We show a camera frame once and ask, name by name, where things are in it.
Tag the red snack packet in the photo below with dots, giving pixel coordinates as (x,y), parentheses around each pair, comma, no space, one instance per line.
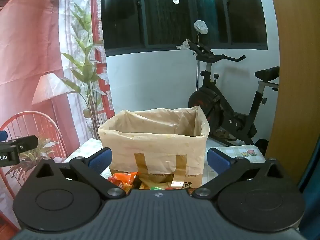
(123,178)

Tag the crumpled white tissue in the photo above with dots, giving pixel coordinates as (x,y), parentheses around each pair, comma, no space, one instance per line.
(183,45)

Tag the dark teal cloth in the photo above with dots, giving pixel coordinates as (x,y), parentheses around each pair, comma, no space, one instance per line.
(310,167)

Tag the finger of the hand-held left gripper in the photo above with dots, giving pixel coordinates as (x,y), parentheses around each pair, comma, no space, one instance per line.
(25,142)
(3,136)

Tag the wooden board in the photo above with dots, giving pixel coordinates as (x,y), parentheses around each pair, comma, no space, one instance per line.
(295,80)

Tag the cardboard box with plastic liner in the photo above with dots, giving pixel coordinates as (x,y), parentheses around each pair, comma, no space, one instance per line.
(155,152)

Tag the black exercise bike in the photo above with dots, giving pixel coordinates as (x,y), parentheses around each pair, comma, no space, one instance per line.
(220,105)

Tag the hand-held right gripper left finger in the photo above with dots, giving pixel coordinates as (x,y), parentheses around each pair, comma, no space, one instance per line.
(100,158)

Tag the white plastic bag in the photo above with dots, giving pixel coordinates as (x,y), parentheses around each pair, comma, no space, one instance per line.
(200,27)

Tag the brown sandal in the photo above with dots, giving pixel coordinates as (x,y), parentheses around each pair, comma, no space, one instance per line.
(225,135)

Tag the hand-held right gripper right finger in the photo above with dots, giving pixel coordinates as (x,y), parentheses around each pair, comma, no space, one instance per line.
(217,160)

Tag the yellow snack packet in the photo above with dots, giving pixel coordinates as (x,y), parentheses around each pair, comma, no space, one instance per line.
(144,185)

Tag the black bag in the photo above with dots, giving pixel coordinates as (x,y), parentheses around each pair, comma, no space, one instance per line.
(261,146)

